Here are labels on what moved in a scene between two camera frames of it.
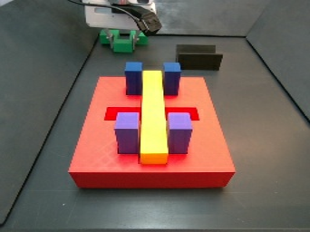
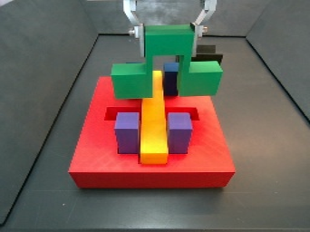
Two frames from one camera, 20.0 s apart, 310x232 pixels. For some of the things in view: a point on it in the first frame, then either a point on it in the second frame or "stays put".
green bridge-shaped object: [122, 45] to [199, 78]
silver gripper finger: [110, 37] to [130, 10]
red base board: [99, 168] stays put
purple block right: [179, 132] stays put
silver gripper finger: [135, 37] to [210, 5]
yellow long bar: [154, 139] stays put
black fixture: [199, 57] stays put
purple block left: [126, 128] stays put
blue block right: [172, 72] stays put
